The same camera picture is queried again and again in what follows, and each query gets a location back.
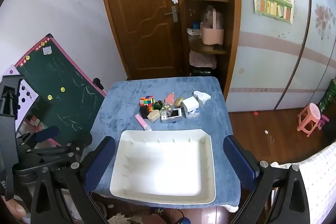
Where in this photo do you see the white blue carton box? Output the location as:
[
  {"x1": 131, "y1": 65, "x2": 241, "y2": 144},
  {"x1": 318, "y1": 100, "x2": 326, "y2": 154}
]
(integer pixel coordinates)
[{"x1": 182, "y1": 96, "x2": 199, "y2": 119}]

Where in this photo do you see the multicolour puzzle cube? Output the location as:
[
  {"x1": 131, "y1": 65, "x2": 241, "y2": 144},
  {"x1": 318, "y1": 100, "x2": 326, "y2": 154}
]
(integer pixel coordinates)
[{"x1": 139, "y1": 96, "x2": 155, "y2": 112}]

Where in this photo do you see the green cream jar gold lid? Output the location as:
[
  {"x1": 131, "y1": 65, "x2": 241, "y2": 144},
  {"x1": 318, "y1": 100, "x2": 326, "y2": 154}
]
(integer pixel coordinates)
[{"x1": 153, "y1": 100, "x2": 163, "y2": 110}]

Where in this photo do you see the clear sticker plastic cup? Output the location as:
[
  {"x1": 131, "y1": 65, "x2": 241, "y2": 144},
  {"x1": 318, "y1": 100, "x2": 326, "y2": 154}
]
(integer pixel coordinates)
[{"x1": 160, "y1": 105, "x2": 173, "y2": 116}]

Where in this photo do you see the person's left hand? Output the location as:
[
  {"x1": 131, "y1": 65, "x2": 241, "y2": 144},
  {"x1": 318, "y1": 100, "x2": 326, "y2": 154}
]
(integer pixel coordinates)
[{"x1": 1, "y1": 196, "x2": 27, "y2": 223}]

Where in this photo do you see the white plastic tray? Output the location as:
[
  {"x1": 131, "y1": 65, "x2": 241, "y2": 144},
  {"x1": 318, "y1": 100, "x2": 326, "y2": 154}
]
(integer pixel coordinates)
[{"x1": 110, "y1": 129, "x2": 216, "y2": 205}]

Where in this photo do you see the pink tube white cap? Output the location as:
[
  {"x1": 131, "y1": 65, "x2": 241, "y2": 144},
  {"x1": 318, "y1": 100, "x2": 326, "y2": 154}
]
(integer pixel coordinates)
[{"x1": 135, "y1": 114, "x2": 151, "y2": 131}]

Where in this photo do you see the pink plastic stool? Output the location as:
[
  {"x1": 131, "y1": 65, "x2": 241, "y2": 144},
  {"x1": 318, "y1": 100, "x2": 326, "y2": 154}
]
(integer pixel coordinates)
[{"x1": 297, "y1": 103, "x2": 321, "y2": 137}]

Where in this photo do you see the black power adapter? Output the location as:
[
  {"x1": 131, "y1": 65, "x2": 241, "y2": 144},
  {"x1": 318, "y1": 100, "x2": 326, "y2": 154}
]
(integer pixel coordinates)
[{"x1": 139, "y1": 105, "x2": 150, "y2": 119}]

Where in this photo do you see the blue fuzzy table cloth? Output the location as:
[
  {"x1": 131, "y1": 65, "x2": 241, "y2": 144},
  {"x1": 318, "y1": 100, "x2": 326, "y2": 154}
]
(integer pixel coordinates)
[{"x1": 90, "y1": 77, "x2": 240, "y2": 212}]

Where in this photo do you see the white handheld game device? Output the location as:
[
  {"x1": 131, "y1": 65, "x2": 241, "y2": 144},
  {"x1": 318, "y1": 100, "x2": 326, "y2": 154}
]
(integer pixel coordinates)
[{"x1": 161, "y1": 108, "x2": 183, "y2": 123}]

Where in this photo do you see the pink pear-shaped case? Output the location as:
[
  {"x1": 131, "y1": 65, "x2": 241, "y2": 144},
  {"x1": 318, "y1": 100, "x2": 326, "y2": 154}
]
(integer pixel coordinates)
[{"x1": 165, "y1": 92, "x2": 175, "y2": 105}]

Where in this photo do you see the pink folded towel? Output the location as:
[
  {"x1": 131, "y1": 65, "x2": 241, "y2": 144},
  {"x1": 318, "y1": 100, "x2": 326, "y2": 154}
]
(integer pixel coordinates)
[{"x1": 189, "y1": 51, "x2": 217, "y2": 69}]

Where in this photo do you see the pink storage basket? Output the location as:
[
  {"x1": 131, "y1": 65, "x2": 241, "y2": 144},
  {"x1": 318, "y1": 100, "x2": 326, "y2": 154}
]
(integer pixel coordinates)
[{"x1": 201, "y1": 6, "x2": 224, "y2": 46}]

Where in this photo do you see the wooden corner shelf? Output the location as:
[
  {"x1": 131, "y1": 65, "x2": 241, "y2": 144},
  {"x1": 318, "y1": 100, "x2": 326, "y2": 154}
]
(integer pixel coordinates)
[{"x1": 183, "y1": 0, "x2": 230, "y2": 55}]

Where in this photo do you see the brown wooden door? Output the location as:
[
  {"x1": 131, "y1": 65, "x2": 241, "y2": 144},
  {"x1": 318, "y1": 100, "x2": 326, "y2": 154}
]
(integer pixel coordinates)
[{"x1": 104, "y1": 0, "x2": 185, "y2": 80}]

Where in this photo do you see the green chalkboard pink frame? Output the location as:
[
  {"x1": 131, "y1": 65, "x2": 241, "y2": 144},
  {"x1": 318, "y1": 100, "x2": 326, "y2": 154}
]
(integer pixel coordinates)
[{"x1": 15, "y1": 34, "x2": 106, "y2": 144}]

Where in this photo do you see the silver door handle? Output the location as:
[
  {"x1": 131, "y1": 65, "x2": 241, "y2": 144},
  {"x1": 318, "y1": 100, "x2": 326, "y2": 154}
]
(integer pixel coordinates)
[{"x1": 164, "y1": 5, "x2": 178, "y2": 23}]

